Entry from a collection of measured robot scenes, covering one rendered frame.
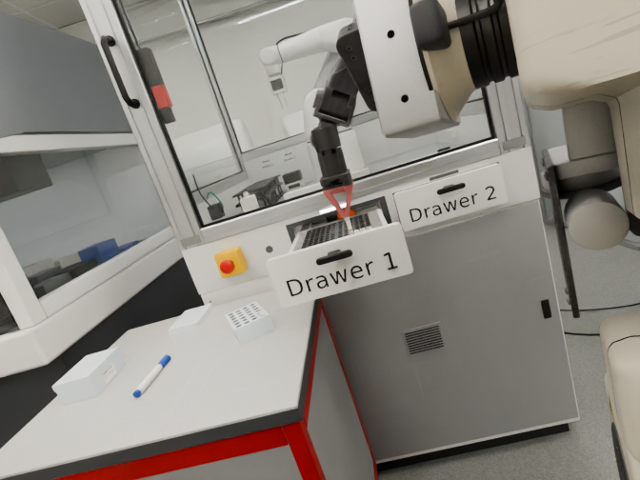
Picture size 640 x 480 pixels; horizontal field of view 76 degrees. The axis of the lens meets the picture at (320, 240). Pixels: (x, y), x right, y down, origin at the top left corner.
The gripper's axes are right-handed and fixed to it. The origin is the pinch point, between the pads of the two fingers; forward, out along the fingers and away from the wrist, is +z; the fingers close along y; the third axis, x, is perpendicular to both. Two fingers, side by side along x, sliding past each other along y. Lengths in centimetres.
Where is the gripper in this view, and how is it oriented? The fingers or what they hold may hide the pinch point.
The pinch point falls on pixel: (345, 213)
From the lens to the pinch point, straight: 93.8
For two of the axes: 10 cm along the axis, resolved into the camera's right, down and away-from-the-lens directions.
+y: -0.7, 2.6, -9.6
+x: 9.7, -2.2, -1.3
